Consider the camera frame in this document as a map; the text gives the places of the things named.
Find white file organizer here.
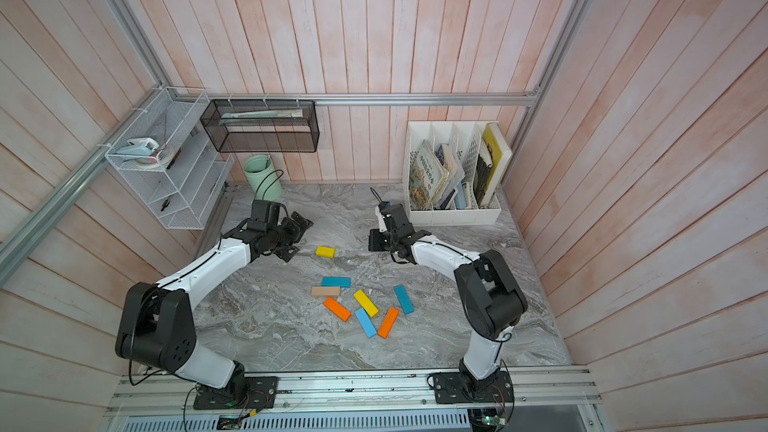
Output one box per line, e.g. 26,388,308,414
403,121,504,226

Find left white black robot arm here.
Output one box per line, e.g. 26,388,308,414
115,202,313,398

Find light blue block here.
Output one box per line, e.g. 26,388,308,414
355,309,377,338

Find teal block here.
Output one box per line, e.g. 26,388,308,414
321,277,351,289
394,285,414,315

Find orange block right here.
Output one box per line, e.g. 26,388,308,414
377,307,399,339

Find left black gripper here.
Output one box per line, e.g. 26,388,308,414
267,211,315,262

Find short yellow block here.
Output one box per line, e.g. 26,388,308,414
315,246,335,259

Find white wire shelf rack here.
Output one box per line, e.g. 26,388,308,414
105,87,234,230

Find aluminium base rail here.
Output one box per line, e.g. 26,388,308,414
105,366,602,417

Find grey blue books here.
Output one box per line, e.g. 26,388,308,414
434,143,465,208

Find orange block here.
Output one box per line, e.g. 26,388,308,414
377,307,399,339
323,297,351,322

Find natural wood block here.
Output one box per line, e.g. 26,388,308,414
311,286,342,298

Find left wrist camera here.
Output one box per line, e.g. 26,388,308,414
247,199,283,232

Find long yellow block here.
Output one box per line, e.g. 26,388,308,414
353,290,379,318

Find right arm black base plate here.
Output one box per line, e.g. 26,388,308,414
427,370,515,405

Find black mesh wall basket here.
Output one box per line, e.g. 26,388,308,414
200,98,320,153

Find illustrated children's book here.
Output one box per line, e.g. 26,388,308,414
409,140,449,211

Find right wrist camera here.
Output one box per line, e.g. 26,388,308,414
375,201,410,233

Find white tape dispenser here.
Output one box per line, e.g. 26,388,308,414
114,137,160,166

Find orange block left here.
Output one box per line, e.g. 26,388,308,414
323,297,351,322

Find mint green cup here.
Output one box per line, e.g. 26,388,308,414
243,155,284,202

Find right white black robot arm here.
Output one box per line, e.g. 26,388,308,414
368,229,528,390

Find papers in black basket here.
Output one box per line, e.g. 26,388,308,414
219,109,304,126

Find yellow book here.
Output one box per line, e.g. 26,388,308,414
473,122,512,208

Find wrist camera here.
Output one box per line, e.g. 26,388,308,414
375,201,410,233
247,199,283,232

